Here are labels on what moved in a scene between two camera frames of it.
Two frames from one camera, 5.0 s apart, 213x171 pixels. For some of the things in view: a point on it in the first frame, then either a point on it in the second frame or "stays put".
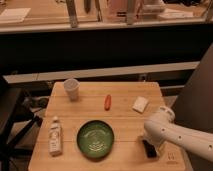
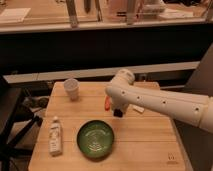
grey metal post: x=71 y=5 stays put
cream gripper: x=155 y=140 to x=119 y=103
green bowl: x=95 y=139 stays put
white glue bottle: x=55 y=139 stays put
